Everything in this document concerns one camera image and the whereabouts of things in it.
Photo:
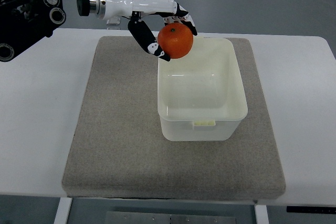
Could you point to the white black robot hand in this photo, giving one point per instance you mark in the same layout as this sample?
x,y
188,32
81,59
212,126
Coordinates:
x,y
134,10

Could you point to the orange fruit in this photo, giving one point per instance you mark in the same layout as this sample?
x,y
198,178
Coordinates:
x,y
176,40

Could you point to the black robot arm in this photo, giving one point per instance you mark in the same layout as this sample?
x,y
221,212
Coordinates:
x,y
26,22

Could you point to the white plastic box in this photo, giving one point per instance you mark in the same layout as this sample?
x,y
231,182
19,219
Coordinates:
x,y
201,96

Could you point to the small clear floor plate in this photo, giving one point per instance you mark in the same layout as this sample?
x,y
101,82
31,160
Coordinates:
x,y
113,21

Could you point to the grey felt mat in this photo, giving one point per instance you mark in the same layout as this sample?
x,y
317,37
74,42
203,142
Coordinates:
x,y
118,150

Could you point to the white table leg left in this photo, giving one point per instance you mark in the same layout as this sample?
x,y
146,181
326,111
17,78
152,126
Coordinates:
x,y
63,211

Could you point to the white table leg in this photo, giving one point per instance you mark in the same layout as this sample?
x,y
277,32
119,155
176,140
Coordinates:
x,y
261,214
63,211

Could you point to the white table leg right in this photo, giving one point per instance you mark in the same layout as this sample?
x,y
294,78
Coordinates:
x,y
261,214

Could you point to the black table control panel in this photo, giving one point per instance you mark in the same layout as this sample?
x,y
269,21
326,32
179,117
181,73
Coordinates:
x,y
311,210

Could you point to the grey metal base plate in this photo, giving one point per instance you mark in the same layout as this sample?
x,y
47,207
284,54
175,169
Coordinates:
x,y
141,217

